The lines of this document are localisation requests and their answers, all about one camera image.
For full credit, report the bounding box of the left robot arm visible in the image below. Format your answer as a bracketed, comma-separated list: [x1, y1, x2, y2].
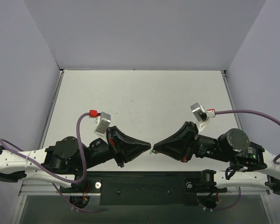
[0, 126, 151, 192]

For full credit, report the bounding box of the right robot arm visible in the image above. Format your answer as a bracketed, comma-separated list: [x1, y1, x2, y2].
[153, 122, 280, 195]

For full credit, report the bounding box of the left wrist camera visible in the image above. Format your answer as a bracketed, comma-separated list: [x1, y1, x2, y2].
[94, 112, 111, 138]

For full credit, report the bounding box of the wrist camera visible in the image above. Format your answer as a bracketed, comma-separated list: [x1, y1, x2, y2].
[190, 103, 207, 123]
[94, 112, 111, 138]

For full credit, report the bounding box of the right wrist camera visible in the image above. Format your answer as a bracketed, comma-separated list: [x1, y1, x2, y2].
[190, 103, 207, 123]

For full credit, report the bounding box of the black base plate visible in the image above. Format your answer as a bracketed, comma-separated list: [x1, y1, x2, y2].
[60, 170, 227, 206]

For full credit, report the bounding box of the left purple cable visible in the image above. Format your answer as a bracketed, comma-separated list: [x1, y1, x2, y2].
[0, 110, 101, 184]

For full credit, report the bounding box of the purple cable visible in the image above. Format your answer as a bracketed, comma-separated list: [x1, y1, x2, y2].
[214, 109, 280, 164]
[0, 110, 101, 184]

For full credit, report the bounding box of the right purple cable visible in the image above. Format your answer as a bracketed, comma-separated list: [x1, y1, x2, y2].
[214, 109, 280, 164]

